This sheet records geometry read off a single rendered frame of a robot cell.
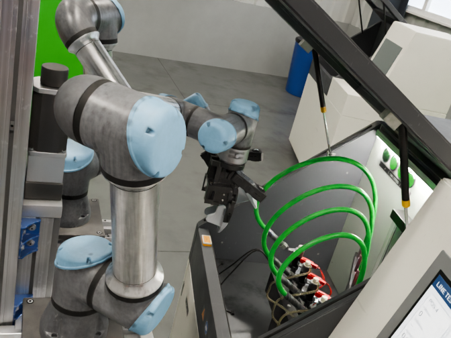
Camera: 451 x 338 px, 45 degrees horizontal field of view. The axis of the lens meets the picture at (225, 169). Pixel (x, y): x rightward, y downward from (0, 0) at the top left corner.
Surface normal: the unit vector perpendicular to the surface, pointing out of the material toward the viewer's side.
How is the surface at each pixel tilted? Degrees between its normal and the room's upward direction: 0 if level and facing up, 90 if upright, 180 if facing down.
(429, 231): 76
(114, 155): 106
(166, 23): 90
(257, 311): 0
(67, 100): 67
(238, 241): 90
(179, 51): 90
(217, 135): 90
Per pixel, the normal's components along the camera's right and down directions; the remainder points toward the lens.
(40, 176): 0.29, 0.45
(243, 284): 0.22, -0.89
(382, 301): -0.88, -0.36
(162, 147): 0.88, 0.25
